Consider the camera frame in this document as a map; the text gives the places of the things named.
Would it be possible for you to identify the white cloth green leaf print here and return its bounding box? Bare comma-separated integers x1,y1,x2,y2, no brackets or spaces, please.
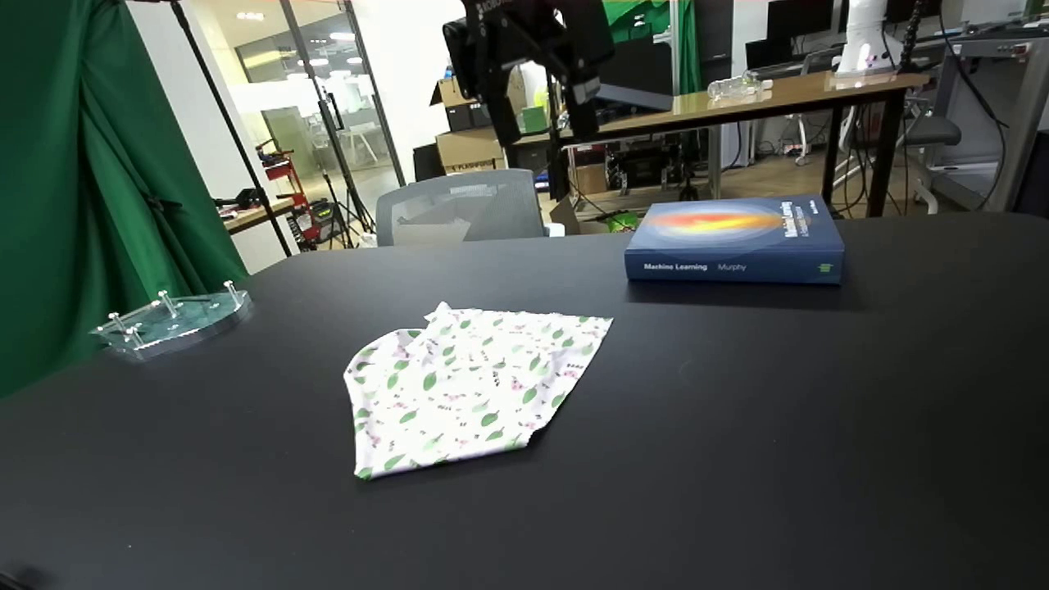
342,299,616,483

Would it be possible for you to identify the grey mesh office chair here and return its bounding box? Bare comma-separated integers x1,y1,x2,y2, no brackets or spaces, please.
373,166,549,249

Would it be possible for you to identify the stacked cardboard box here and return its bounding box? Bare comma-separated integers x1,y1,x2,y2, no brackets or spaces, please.
429,76,511,177

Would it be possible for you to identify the blue hardcover book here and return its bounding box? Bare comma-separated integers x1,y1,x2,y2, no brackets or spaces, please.
622,194,848,287

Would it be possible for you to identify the black equipment stand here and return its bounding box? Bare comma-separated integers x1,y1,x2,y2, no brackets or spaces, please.
461,0,616,201

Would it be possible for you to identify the green hanging fabric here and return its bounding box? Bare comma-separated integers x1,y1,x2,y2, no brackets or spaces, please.
600,0,700,95

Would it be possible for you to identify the long wooden desk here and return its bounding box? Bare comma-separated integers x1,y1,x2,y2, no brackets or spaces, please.
511,69,936,223

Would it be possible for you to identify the clear acrylic round plate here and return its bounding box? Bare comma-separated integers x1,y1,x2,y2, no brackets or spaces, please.
88,277,254,364

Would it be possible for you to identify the green curtain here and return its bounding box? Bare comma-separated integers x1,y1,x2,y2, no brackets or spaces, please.
0,0,253,403

